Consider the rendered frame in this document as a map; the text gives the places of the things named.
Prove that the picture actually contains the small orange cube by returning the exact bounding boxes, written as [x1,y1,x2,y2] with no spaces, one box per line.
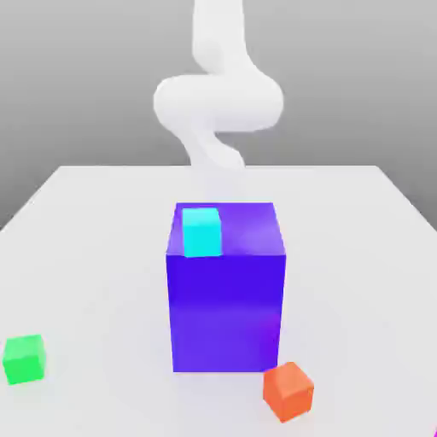
[261,360,316,424]

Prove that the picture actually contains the small cyan cube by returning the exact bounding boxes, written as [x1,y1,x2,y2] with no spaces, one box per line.
[181,207,224,259]

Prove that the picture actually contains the large blue box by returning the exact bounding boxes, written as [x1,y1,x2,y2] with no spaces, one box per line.
[165,201,287,374]

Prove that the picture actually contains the small green cube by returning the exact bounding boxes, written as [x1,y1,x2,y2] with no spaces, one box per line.
[2,333,48,386]

